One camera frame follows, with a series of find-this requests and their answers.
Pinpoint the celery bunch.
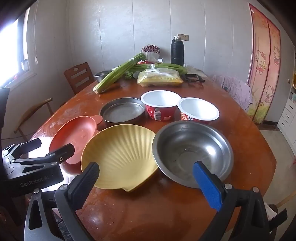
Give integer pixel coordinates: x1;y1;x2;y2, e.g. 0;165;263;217
93;53;147;94

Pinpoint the red instant noodle cup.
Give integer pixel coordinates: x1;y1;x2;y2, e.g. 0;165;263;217
177;97;220;126
141;90;182;121

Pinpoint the bunch of green stalks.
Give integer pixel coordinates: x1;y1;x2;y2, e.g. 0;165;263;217
125;62;188;79

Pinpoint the dark red flower bouquet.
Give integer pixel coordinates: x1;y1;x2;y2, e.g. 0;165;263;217
141;44;161;61

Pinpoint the plastic bag of yellow noodles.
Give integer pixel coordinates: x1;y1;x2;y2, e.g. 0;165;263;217
137;65;184;88

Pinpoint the wooden slat-back chair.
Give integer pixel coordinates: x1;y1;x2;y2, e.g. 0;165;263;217
64;62;96;95

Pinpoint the steel basin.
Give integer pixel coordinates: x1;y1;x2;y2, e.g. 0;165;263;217
94;70;116;82

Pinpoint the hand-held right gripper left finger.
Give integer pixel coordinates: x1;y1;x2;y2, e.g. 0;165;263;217
24;162;100;241

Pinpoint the black thermos flask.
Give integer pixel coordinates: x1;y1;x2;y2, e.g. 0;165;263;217
171;35;185;67

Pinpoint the pink clothing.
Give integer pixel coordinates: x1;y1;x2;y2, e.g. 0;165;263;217
211;75;254;112

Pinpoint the orange plastic plate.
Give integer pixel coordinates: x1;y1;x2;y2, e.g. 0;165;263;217
49;115;103;165

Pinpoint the pink cartoon door curtain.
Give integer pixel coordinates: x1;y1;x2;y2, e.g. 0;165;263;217
246;3;282;124

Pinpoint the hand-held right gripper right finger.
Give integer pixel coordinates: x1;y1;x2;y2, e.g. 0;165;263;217
193;161;271;241

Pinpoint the white cabinet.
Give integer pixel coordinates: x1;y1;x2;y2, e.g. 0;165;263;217
276;76;296;139

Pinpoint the round steel pan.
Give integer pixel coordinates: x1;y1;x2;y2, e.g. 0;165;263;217
99;97;147;127

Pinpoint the dark chair with wooden armrest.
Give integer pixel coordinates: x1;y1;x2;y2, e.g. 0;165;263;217
13;98;53;139

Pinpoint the window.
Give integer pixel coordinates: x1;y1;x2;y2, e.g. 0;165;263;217
0;19;30;87

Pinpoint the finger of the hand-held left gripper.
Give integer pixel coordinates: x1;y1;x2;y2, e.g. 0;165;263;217
9;143;75;173
2;138;42;160

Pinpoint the large steel bowl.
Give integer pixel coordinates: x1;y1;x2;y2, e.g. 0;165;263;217
152;120;234;189

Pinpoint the black peeler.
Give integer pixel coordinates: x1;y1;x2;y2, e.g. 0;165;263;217
184;74;206;83

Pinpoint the yellow shell-shaped plate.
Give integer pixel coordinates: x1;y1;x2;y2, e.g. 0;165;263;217
80;124;160;192

